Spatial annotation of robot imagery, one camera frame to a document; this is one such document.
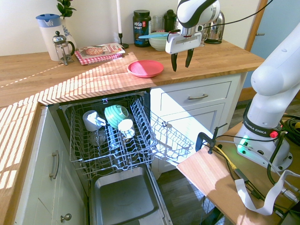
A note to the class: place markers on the white tall candle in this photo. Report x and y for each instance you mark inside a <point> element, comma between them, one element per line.
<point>119,16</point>

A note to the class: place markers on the pale green ceramic bowl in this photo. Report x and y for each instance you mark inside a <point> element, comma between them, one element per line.
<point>158,44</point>

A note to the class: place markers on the green leafy plant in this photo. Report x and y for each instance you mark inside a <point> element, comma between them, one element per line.
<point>65,8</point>

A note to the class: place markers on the white water jug blue lid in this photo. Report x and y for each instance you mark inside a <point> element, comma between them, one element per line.
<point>48,35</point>

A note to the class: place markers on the clear glass jar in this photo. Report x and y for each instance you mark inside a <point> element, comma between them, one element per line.
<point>158,23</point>

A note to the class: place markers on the black Vega Sport tub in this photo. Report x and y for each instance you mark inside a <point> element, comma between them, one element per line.
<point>141,25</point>

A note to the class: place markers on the blue door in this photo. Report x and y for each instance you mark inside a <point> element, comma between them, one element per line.
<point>276,21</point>

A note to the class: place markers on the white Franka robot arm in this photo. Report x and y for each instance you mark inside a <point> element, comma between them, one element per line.
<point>269,77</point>

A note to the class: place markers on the stainless dishwasher door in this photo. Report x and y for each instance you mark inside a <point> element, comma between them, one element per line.
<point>122,194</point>

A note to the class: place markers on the wooden mounting board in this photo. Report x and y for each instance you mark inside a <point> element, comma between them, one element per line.
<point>206,168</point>

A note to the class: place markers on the black C-clamp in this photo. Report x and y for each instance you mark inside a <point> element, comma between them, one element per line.
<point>200,139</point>

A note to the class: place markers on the white cabinet drawer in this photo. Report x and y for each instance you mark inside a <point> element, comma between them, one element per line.
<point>178,93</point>

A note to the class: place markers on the glass French press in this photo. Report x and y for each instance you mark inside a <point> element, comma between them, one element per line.
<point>62,50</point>

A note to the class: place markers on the black drink bottle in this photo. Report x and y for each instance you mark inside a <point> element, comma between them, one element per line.
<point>169,21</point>

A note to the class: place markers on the stainless steel kettle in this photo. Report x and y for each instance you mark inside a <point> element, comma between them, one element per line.
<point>215,32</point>

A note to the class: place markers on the pizza cookbook magazine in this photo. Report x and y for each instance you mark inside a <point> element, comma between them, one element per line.
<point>100,50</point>

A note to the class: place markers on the white vase blue pattern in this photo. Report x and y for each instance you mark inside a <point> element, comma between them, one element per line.
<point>68,32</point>

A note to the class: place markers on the pink plastic plate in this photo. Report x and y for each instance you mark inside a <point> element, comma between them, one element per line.
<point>145,68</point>

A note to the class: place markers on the red round knob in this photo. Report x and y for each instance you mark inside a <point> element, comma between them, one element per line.
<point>273,134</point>

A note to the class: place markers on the metal cabinet knob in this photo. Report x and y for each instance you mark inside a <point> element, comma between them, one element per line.
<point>66,217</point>

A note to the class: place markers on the white cup dark inside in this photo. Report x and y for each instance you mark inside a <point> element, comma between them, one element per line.
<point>125,127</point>

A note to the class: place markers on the green striped bowl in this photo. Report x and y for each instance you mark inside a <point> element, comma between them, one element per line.
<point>114,114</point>

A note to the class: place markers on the clear drinking glass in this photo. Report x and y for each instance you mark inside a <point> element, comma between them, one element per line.
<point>97,138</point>

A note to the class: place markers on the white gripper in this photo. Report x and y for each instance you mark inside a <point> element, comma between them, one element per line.
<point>182,43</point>

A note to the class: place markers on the black candle holder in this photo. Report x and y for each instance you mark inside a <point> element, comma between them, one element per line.
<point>122,43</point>

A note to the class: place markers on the light blue spatula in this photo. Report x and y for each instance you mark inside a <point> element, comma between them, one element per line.
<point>152,35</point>

